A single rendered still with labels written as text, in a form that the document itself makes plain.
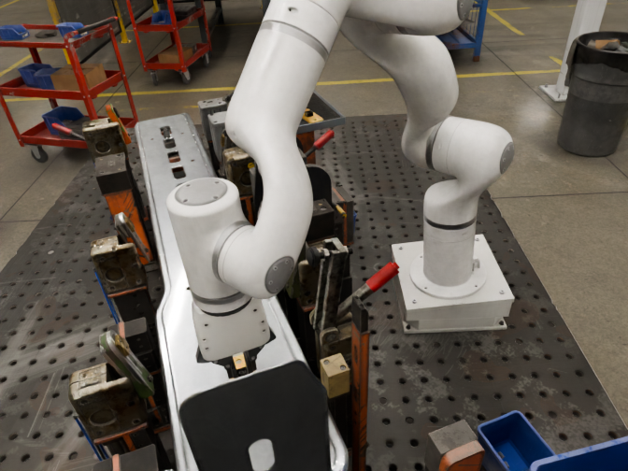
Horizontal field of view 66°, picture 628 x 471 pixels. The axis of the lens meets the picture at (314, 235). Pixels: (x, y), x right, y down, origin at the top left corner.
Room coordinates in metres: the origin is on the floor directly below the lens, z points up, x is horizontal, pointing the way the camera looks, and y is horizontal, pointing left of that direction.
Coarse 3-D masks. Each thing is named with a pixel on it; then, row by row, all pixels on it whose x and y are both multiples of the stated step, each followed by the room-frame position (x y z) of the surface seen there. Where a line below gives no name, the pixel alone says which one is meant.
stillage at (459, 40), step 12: (480, 0) 5.15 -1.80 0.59; (480, 12) 5.10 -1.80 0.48; (480, 24) 5.10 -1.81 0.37; (444, 36) 5.52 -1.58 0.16; (456, 36) 5.49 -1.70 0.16; (468, 36) 5.42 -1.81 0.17; (480, 36) 5.10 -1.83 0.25; (456, 48) 5.10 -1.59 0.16; (468, 48) 5.10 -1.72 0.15; (480, 48) 5.10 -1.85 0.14
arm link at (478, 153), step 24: (456, 120) 0.92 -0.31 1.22; (456, 144) 0.86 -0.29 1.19; (480, 144) 0.84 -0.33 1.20; (504, 144) 0.84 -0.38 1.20; (456, 168) 0.85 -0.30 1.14; (480, 168) 0.82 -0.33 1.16; (504, 168) 0.82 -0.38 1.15; (432, 192) 0.92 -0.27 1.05; (456, 192) 0.86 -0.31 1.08; (480, 192) 0.85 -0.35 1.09; (432, 216) 0.89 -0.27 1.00; (456, 216) 0.86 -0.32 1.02
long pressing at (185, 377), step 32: (160, 128) 1.49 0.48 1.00; (192, 128) 1.46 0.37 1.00; (160, 160) 1.26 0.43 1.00; (192, 160) 1.25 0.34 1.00; (160, 192) 1.08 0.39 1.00; (160, 224) 0.93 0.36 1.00; (160, 256) 0.81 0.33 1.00; (160, 320) 0.62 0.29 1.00; (192, 320) 0.61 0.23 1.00; (160, 352) 0.55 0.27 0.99; (192, 352) 0.54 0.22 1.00; (288, 352) 0.53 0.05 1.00; (192, 384) 0.47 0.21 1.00; (256, 448) 0.36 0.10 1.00
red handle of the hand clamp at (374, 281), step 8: (392, 264) 0.56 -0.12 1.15; (384, 272) 0.55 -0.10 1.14; (392, 272) 0.55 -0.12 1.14; (368, 280) 0.55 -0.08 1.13; (376, 280) 0.55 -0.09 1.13; (384, 280) 0.55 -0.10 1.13; (360, 288) 0.55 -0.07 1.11; (368, 288) 0.54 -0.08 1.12; (376, 288) 0.54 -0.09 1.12; (360, 296) 0.54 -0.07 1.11; (344, 304) 0.54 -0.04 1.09; (344, 312) 0.53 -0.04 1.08; (320, 320) 0.53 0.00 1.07; (336, 320) 0.52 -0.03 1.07; (320, 328) 0.52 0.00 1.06
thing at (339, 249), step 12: (324, 240) 0.54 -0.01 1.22; (336, 240) 0.54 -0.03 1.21; (312, 252) 0.52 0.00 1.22; (324, 252) 0.52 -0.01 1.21; (336, 252) 0.52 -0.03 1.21; (348, 252) 0.53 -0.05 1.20; (312, 264) 0.51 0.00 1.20; (324, 264) 0.54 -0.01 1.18; (336, 264) 0.51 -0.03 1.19; (324, 276) 0.54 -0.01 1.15; (336, 276) 0.51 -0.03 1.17; (324, 288) 0.54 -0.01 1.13; (336, 288) 0.51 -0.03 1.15; (324, 300) 0.51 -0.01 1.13; (336, 300) 0.51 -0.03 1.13; (324, 312) 0.51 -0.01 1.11; (336, 312) 0.51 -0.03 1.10; (324, 324) 0.51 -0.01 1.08
